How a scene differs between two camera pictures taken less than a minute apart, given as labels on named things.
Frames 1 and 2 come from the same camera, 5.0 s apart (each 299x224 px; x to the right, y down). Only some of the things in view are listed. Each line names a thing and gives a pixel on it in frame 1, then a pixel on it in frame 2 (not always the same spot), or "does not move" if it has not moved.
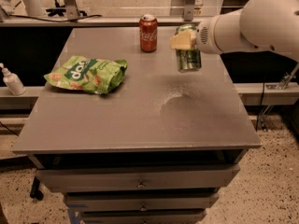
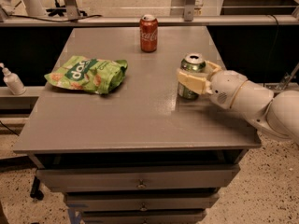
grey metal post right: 190,2 does not move
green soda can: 189,60 -> 191,62
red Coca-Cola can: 149,33 does not move
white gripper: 204,36 -> 224,88
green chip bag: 92,75 does not move
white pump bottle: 13,81 does not move
